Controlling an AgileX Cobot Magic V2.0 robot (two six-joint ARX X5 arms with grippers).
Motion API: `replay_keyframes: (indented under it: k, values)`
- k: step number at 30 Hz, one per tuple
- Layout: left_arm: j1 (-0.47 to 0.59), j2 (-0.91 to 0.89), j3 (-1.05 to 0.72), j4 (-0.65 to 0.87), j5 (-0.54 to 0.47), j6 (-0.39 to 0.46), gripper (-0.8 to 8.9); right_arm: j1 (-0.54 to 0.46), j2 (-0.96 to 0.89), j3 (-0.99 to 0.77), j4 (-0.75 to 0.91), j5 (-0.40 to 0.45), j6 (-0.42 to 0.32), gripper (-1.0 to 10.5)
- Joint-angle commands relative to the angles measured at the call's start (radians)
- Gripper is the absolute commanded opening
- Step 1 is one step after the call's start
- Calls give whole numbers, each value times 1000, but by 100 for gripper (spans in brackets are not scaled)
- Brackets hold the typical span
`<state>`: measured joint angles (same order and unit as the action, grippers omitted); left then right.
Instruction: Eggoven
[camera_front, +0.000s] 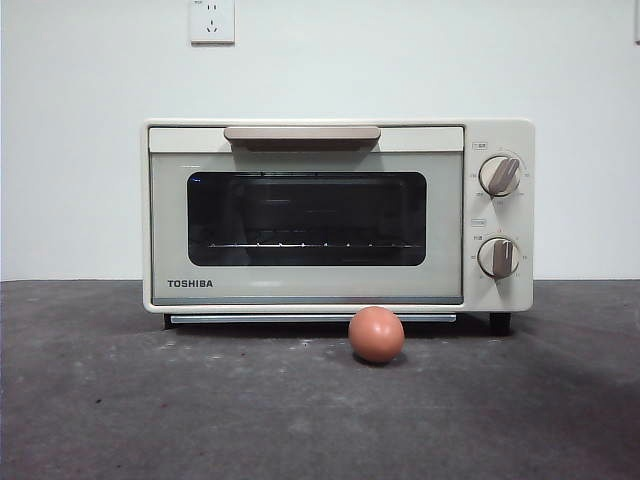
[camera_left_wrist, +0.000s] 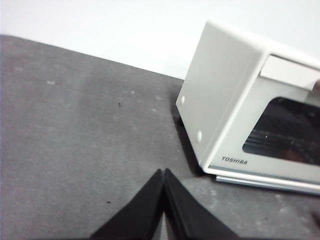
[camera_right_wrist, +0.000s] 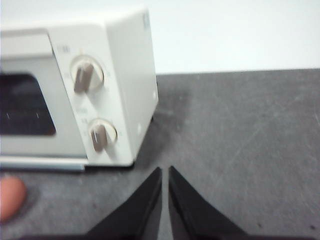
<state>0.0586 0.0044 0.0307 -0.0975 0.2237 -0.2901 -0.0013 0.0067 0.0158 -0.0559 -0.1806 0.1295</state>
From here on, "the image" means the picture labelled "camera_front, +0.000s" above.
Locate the silver crumb tray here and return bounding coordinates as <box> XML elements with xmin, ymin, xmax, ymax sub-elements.
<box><xmin>169</xmin><ymin>313</ymin><xmax>457</xmax><ymax>325</ymax></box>

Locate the glass oven door beige handle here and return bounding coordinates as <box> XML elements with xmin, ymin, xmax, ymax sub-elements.
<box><xmin>148</xmin><ymin>124</ymin><xmax>465</xmax><ymax>306</ymax></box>

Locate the white wall socket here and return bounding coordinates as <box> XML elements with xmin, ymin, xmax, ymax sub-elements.
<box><xmin>189</xmin><ymin>0</ymin><xmax>236</xmax><ymax>47</ymax></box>

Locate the brown egg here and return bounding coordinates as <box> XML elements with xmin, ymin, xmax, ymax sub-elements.
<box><xmin>348</xmin><ymin>305</ymin><xmax>405</xmax><ymax>364</ymax></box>

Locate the metal wire oven rack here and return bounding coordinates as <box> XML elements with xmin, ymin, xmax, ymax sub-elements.
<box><xmin>208</xmin><ymin>241</ymin><xmax>416</xmax><ymax>250</ymax></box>

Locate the cream Toshiba toaster oven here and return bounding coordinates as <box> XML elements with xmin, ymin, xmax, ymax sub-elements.
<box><xmin>141</xmin><ymin>117</ymin><xmax>536</xmax><ymax>335</ymax></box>

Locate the cream knob with beige grip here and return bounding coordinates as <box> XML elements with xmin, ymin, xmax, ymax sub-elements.
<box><xmin>478</xmin><ymin>154</ymin><xmax>521</xmax><ymax>197</ymax></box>
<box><xmin>477</xmin><ymin>237</ymin><xmax>520</xmax><ymax>280</ymax></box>

